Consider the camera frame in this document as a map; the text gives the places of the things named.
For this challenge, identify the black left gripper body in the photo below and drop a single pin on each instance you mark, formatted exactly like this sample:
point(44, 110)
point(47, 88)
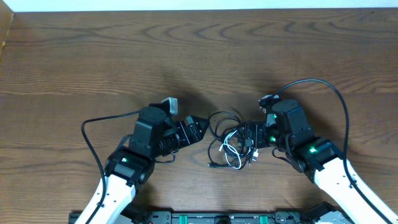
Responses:
point(189, 131)

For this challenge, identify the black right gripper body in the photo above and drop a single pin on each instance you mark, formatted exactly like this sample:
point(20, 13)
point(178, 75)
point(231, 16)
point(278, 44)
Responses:
point(262, 134)

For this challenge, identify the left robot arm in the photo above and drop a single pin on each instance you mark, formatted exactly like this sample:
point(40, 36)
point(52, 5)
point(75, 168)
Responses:
point(132, 163)

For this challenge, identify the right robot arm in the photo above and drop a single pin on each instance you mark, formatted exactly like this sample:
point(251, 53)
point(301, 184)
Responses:
point(286, 128)

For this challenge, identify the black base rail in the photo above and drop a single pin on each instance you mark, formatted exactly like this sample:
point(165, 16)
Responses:
point(322, 213)

